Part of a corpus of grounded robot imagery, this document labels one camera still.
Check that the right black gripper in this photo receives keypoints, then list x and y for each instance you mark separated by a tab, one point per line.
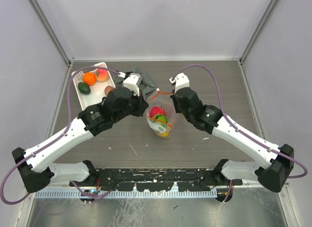
175	101

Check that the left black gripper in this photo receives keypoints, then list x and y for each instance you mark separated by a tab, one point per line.
142	105

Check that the brown passion fruit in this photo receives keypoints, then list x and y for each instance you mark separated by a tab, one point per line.
108	89

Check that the clear zip top bag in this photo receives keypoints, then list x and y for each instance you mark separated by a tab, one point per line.
163	99

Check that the green striped melon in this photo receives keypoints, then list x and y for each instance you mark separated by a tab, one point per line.
160	118

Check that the red apple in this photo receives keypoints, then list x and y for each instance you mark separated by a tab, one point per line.
157	110

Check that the dark green avocado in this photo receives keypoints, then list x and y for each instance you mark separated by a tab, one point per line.
84	88

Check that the orange fruit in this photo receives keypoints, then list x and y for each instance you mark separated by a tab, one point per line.
89	78

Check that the yellow lemon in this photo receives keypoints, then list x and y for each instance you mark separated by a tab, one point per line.
164	134

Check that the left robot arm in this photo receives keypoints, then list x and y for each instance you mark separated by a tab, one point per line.
37	165

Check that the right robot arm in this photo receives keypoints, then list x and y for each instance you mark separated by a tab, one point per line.
271	165

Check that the white perforated plastic basket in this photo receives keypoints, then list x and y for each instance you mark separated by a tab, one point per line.
97	90

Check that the peach fruit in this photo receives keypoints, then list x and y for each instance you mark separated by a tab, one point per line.
101	75

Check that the grey crumpled cloth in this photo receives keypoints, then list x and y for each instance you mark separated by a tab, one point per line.
147	86

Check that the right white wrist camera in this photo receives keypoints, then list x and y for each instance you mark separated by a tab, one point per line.
180	81

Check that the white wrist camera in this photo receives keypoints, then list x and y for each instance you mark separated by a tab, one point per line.
131	81
180	81

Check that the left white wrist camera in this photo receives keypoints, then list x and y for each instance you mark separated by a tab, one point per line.
131	81

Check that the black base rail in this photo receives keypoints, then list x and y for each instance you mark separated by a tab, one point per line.
128	179

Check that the white slotted cable duct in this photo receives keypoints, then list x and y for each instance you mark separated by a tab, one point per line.
174	193

